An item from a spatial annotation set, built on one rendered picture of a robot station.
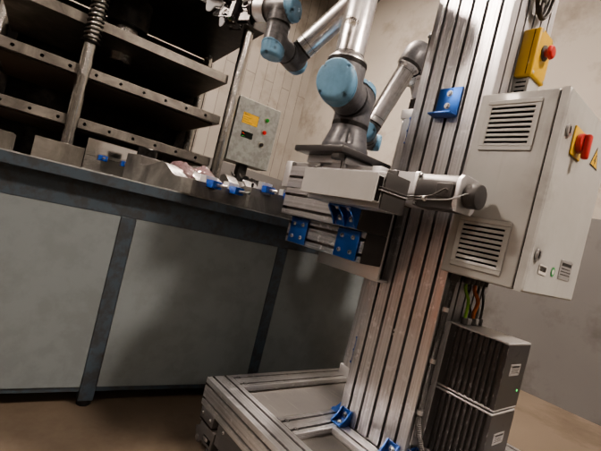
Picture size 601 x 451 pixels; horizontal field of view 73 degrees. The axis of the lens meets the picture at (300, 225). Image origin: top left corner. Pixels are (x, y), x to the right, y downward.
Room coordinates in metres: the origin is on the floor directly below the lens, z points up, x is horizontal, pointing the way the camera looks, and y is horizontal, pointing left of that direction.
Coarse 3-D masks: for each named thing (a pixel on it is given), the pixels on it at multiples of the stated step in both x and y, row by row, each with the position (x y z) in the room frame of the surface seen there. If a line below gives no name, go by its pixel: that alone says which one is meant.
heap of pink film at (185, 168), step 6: (174, 162) 1.58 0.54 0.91; (180, 162) 1.57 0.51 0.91; (186, 162) 1.62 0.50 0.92; (180, 168) 1.55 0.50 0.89; (186, 168) 1.55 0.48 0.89; (192, 168) 1.59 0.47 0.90; (198, 168) 1.67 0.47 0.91; (204, 168) 1.68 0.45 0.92; (186, 174) 1.53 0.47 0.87; (192, 174) 1.55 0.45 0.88; (210, 174) 1.64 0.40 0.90
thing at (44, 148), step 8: (40, 136) 1.35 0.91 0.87; (40, 144) 1.35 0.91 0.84; (48, 144) 1.36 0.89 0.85; (56, 144) 1.37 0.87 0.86; (64, 144) 1.38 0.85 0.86; (32, 152) 1.34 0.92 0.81; (40, 152) 1.35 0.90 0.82; (48, 152) 1.36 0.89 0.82; (56, 152) 1.38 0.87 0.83; (64, 152) 1.39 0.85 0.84; (72, 152) 1.40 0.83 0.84; (80, 152) 1.41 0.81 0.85; (56, 160) 1.38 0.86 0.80; (64, 160) 1.39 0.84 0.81; (72, 160) 1.40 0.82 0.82; (80, 160) 1.42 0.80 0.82
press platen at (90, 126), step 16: (0, 96) 1.81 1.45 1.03; (32, 112) 1.88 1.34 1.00; (48, 112) 1.91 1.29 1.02; (80, 128) 1.99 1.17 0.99; (96, 128) 2.03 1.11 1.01; (112, 128) 2.07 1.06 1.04; (144, 144) 2.16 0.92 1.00; (160, 144) 2.20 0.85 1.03; (192, 160) 2.31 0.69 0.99; (208, 160) 2.36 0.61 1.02
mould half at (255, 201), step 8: (224, 176) 1.90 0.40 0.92; (232, 176) 1.92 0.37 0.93; (248, 184) 1.92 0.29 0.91; (256, 192) 1.65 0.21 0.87; (248, 200) 1.65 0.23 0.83; (256, 200) 1.66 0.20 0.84; (264, 200) 1.68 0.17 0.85; (272, 200) 1.70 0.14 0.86; (280, 200) 1.72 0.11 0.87; (256, 208) 1.66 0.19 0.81; (264, 208) 1.68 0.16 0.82; (272, 208) 1.70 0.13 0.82; (280, 208) 1.73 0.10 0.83; (280, 216) 1.73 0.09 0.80; (288, 216) 1.75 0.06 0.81
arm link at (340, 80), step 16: (352, 0) 1.13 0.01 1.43; (368, 0) 1.12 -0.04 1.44; (352, 16) 1.13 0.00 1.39; (368, 16) 1.13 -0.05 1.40; (352, 32) 1.12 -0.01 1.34; (368, 32) 1.15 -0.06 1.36; (336, 48) 1.15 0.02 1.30; (352, 48) 1.12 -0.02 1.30; (336, 64) 1.10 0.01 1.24; (352, 64) 1.11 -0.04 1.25; (320, 80) 1.12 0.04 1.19; (336, 80) 1.10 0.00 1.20; (352, 80) 1.09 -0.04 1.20; (320, 96) 1.16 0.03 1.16; (336, 96) 1.11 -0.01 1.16; (352, 96) 1.12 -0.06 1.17; (336, 112) 1.22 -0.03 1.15; (352, 112) 1.20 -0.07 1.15
